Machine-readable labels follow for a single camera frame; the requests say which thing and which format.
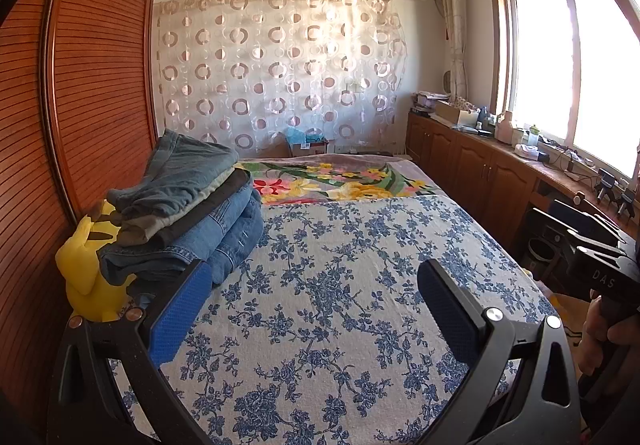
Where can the folded grey-green pants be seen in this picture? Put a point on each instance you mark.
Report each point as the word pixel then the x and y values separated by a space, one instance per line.
pixel 145 230

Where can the stack of papers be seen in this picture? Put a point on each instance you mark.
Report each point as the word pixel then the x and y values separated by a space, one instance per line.
pixel 427 102

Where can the cardboard box with blue bag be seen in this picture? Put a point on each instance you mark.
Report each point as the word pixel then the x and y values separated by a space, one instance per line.
pixel 307 142

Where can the wood-framed window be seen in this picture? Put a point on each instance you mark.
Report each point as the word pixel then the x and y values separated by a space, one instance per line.
pixel 565 65

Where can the long wooden cabinet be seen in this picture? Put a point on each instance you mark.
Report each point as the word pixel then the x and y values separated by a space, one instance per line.
pixel 465 165

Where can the person's right hand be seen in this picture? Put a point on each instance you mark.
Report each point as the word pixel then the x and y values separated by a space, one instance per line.
pixel 595 340

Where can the yellow plush toy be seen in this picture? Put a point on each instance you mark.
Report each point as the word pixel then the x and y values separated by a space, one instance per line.
pixel 90 275

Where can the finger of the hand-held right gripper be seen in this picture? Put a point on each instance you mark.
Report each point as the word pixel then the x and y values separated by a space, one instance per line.
pixel 592 222
pixel 557 232

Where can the dark round bin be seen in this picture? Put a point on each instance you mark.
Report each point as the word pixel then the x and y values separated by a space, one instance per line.
pixel 545 252

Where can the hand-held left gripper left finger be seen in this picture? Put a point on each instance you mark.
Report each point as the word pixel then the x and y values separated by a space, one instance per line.
pixel 182 315

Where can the open cardboard box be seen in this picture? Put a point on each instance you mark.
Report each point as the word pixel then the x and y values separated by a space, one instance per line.
pixel 457 112

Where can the white tissue box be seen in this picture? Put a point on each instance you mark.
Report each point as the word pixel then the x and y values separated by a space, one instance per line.
pixel 530 153

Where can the patterned window curtain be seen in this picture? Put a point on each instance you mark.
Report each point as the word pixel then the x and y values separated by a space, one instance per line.
pixel 455 25

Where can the sheer curtain with circles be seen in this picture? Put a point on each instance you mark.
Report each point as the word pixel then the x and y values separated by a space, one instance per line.
pixel 280 75

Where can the blue bottle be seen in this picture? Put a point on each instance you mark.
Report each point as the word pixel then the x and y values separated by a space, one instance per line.
pixel 483 117

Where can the white jug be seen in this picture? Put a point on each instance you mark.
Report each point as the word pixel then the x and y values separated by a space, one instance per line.
pixel 505 130

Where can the bed with floral blue cover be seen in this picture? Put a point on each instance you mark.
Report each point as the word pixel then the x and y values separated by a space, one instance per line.
pixel 340 300

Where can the green-lidded bottle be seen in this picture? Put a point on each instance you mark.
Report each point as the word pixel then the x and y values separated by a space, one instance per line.
pixel 533 136

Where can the wooden slatted wardrobe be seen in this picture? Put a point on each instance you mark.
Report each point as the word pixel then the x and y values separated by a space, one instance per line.
pixel 85 100

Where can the patterned floor rug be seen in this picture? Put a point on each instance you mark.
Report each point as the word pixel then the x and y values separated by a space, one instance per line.
pixel 567 320

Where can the folded dark brown pants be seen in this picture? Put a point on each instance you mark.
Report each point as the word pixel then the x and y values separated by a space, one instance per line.
pixel 200 215

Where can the blue-grey short pants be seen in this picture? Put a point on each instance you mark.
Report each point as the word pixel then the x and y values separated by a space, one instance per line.
pixel 185 170

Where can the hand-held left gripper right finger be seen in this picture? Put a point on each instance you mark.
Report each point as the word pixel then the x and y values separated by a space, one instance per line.
pixel 447 312

